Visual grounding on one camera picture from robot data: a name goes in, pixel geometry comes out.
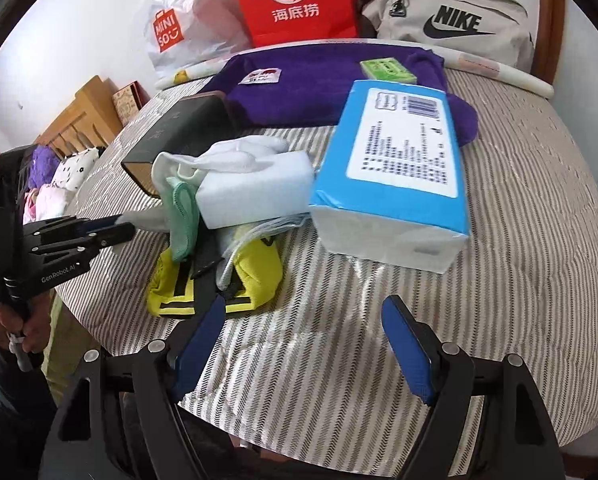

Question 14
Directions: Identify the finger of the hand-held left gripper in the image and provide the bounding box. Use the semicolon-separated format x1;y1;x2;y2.
29;223;136;261
24;214;126;248

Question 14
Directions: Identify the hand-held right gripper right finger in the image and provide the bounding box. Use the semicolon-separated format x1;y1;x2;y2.
381;295;564;480

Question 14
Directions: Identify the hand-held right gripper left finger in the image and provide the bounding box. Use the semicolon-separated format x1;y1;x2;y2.
41;294;240;480

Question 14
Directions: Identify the green cloth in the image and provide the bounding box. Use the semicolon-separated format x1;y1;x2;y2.
166;180;202;263

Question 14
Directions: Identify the white cloth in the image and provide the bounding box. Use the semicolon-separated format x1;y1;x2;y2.
151;134;290;196

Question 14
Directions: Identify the white sponge block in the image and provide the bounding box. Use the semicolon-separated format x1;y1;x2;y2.
196;150;316;230

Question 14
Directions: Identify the blue tissue pack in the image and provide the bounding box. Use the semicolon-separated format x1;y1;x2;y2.
309;79;470;275

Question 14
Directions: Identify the person's left forearm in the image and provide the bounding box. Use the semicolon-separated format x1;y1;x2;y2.
0;335;64;480

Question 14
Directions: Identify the person's left hand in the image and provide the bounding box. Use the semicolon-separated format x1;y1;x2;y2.
0;292;50;361

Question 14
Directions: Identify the pink cloth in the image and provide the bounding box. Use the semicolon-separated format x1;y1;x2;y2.
23;185;70;226

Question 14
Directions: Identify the white spotted pillow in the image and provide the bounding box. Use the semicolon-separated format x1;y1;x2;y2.
51;146;107;193

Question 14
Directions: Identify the purple plush toy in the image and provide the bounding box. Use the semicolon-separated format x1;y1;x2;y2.
29;145;60;191

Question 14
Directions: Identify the yellow and black sock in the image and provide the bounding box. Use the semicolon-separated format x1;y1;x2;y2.
146;237;283;317

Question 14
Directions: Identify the wooden headboard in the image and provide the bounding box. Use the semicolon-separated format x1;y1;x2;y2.
34;75;124;161

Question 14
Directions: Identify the patterned box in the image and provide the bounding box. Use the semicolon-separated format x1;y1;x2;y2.
111;82;142;126

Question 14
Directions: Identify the dark box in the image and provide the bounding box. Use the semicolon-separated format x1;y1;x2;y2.
120;91;237;197

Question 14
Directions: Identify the clear plastic bag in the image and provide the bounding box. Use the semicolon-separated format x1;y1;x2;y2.
214;212;312;281

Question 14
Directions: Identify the striped bed sheet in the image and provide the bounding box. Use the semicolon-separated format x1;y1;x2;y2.
59;60;598;456

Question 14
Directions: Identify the white plastic shopping bag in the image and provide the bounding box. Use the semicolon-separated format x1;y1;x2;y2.
139;0;252;81

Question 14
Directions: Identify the purple towel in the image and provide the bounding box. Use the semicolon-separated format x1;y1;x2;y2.
199;42;480;148

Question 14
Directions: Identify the red paper bag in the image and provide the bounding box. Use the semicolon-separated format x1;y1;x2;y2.
223;0;360;48

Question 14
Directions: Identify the green tissue packet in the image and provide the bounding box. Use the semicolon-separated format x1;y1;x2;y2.
360;56;420;83

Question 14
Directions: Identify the white rolled mat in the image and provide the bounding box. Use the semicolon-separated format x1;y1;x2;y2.
154;37;554;98

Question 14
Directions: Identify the brown wooden bed frame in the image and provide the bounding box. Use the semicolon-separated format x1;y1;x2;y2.
531;0;567;86

